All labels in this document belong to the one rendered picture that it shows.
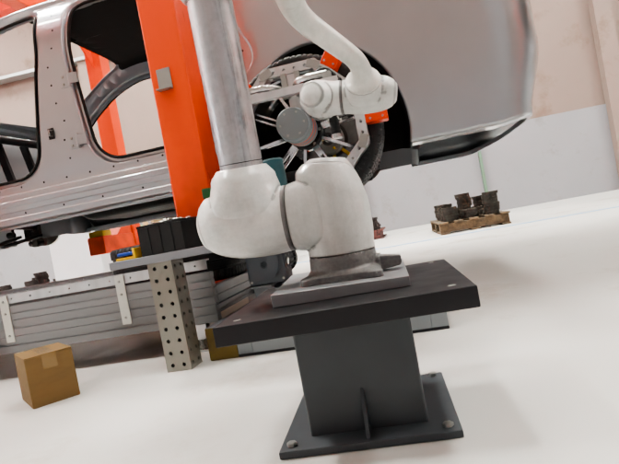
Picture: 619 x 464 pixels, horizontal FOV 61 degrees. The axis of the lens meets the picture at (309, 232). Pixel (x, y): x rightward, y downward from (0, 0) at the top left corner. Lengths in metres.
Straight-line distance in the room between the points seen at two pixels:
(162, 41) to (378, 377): 1.66
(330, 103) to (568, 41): 10.03
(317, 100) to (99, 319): 1.47
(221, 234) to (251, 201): 0.10
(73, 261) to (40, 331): 5.23
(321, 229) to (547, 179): 9.94
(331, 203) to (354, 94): 0.53
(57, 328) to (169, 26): 1.42
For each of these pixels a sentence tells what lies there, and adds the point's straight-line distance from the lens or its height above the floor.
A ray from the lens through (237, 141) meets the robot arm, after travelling 1.20.
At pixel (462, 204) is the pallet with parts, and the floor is 0.31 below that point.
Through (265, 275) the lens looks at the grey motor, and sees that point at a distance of 2.28.
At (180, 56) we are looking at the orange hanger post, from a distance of 2.30.
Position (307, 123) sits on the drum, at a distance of 2.07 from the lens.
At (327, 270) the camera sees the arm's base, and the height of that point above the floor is 0.35.
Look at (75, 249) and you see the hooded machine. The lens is 7.91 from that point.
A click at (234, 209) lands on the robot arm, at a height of 0.52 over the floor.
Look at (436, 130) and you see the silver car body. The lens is 2.57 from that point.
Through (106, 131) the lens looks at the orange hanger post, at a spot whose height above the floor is 1.71.
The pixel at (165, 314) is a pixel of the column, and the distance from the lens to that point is 2.10.
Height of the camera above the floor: 0.47
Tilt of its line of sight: 1 degrees down
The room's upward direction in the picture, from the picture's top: 11 degrees counter-clockwise
